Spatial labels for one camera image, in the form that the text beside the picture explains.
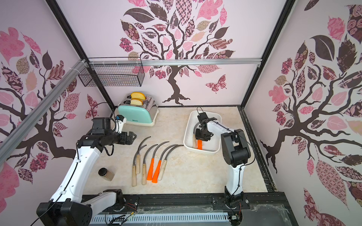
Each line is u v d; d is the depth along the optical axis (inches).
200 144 37.0
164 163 34.4
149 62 36.3
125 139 26.4
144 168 33.6
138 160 34.7
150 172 32.8
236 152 20.7
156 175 32.3
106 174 30.0
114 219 28.5
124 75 47.8
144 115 38.0
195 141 38.4
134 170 33.6
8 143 19.5
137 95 39.5
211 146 36.3
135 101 38.3
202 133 32.8
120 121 26.7
